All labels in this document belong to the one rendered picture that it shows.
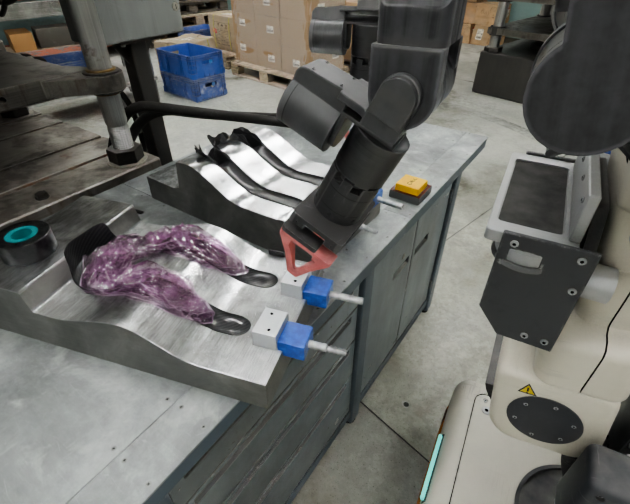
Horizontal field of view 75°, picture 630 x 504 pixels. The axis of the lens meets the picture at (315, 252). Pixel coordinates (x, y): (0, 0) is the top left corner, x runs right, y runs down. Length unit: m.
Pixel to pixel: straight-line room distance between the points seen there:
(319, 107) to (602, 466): 0.60
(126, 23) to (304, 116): 1.10
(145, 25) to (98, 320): 1.04
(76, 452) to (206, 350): 0.20
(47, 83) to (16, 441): 0.86
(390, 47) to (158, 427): 0.52
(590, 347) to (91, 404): 0.68
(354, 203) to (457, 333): 1.47
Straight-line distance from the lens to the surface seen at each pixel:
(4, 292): 0.76
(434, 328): 1.84
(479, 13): 7.52
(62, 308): 0.73
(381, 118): 0.36
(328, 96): 0.40
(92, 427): 0.66
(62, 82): 1.27
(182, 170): 0.95
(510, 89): 4.85
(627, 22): 0.32
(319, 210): 0.45
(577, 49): 0.32
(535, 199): 0.62
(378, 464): 1.47
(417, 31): 0.35
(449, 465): 1.19
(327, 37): 0.77
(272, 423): 0.93
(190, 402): 0.64
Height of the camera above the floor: 1.32
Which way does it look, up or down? 37 degrees down
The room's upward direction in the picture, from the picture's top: straight up
